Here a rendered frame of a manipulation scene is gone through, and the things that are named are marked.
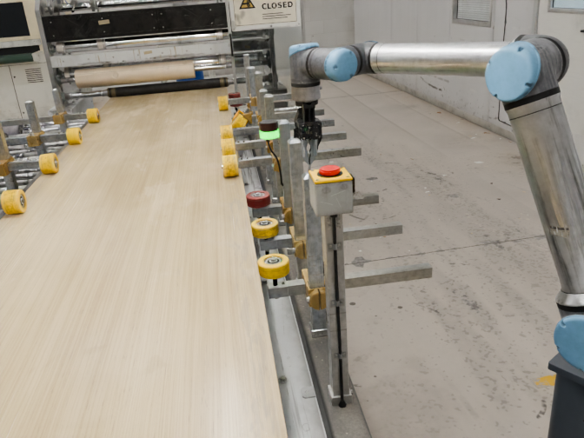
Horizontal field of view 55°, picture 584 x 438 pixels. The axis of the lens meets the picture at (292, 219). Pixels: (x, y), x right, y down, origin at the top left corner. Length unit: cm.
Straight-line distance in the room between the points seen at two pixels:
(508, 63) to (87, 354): 104
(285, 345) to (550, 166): 83
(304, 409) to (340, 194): 59
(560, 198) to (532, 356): 146
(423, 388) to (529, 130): 140
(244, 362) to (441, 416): 135
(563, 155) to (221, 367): 82
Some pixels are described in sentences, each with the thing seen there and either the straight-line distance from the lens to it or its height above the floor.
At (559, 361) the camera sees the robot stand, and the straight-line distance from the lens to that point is 166.
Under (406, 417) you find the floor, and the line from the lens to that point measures 232.
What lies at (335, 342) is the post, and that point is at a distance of 120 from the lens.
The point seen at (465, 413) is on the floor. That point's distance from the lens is 237.
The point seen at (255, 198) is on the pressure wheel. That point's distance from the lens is 186.
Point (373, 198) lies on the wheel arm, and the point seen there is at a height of 85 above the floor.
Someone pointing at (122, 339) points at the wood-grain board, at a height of 90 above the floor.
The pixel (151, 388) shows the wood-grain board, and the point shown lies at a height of 90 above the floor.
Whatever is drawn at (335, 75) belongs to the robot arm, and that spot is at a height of 130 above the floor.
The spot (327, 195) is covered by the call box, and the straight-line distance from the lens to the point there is 103.
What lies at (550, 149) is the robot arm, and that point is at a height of 119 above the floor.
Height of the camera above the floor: 155
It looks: 23 degrees down
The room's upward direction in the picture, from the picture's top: 4 degrees counter-clockwise
